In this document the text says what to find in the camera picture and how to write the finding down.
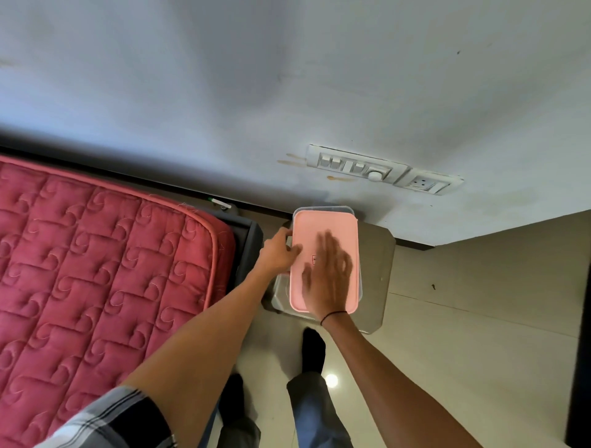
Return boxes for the black sock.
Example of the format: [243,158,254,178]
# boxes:
[218,373,246,426]
[302,327,327,377]

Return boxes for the white wall socket plate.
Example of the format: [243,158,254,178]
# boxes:
[394,168,464,196]

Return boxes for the person's left forearm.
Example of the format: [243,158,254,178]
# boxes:
[121,267,279,448]

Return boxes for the red quilted mattress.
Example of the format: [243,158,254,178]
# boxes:
[0,155,236,448]

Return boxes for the grey metal stool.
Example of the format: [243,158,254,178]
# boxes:
[261,221,397,336]

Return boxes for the person's right hand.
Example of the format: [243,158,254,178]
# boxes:
[301,231,354,322]

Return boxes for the black left sock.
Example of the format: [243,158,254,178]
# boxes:
[218,373,246,426]

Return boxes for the dark bed frame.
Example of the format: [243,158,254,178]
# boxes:
[194,205,264,296]

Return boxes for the striped shirt sleeve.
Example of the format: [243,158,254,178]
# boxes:
[34,385,179,448]

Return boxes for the person's left hand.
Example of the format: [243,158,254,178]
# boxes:
[255,227,303,277]

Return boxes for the dark wooden door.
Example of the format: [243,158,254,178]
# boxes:
[565,262,591,448]

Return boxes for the clear container with pink lid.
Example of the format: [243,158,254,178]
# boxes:
[289,206,364,315]

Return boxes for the person's right forearm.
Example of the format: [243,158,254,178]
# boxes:
[321,313,484,448]

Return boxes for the grey trousers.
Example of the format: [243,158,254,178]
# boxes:
[199,372,354,448]

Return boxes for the black right sock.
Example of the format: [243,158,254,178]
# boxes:
[302,327,327,377]

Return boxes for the white wall switch board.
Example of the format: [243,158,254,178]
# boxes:
[306,144,411,186]

